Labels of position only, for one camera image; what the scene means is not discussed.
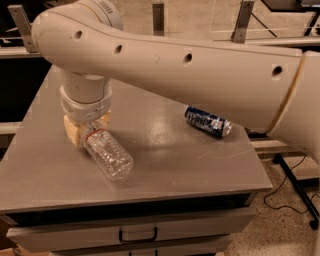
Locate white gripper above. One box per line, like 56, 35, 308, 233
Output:
60, 87, 112, 148

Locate clear plastic water bottle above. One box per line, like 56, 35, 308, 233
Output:
81, 123, 134, 181

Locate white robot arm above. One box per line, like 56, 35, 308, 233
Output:
31, 0, 320, 159

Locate blue soda can right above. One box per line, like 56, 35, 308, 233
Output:
184, 106, 233, 138

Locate grey table drawer upper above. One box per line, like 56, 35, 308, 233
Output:
7, 207, 255, 256

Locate grey lower drawer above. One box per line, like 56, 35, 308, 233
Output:
50, 235, 232, 256

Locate clear acrylic barrier panel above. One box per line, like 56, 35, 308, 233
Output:
111, 0, 314, 41

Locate black stand leg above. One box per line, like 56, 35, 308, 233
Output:
273, 153, 320, 230

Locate black drawer handle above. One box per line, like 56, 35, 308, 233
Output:
118, 227, 158, 244

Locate metal bracket left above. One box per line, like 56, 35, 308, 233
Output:
8, 5, 37, 53

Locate metal bracket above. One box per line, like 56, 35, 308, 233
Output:
8, 5, 37, 53
231, 0, 255, 44
152, 3, 164, 36

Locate metal bracket middle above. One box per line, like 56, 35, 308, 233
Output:
152, 3, 164, 36

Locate metal bracket right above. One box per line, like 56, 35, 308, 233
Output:
231, 0, 255, 44

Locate black cable on floor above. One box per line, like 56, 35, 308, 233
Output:
263, 154, 320, 215

